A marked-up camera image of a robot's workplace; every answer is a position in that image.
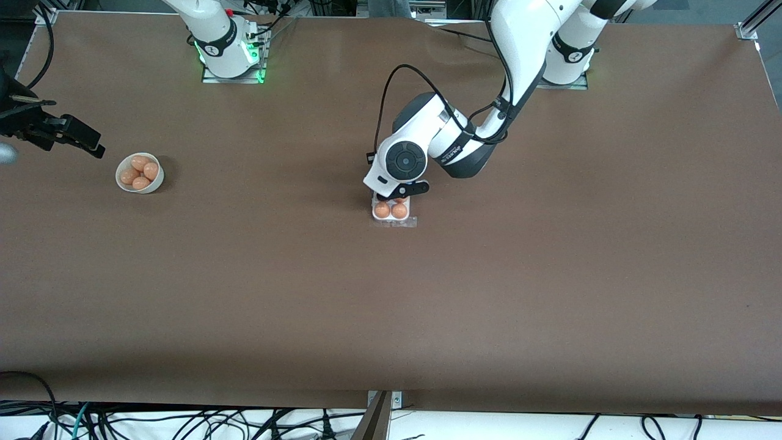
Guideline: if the clear plastic egg carton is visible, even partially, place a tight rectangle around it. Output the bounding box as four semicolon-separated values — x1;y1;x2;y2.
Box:
370;191;419;230

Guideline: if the white round bowl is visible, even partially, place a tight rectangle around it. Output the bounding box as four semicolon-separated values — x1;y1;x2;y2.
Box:
115;152;164;194

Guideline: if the brown table mat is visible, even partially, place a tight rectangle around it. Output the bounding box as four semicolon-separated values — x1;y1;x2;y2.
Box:
0;11;782;416

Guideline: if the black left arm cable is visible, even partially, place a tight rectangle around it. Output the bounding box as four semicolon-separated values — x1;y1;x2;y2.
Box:
365;0;520;164

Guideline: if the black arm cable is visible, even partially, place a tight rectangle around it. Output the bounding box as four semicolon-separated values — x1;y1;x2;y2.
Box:
23;5;56;92
365;0;520;164

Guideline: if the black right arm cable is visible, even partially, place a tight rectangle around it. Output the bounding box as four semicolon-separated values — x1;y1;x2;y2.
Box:
23;5;56;92

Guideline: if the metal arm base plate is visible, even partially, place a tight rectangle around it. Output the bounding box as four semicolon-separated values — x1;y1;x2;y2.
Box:
536;67;590;91
202;27;270;84

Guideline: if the black cable on mat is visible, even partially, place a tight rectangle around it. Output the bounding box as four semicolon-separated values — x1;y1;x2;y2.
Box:
435;27;494;43

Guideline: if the dark camera mount post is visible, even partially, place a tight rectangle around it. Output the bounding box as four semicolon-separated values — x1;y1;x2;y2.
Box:
351;391;392;440

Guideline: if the black looping floor cable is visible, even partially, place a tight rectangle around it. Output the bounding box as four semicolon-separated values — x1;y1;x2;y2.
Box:
0;370;59;440

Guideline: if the teal floor cable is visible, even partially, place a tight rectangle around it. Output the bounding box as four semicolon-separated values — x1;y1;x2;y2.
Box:
72;402;93;440

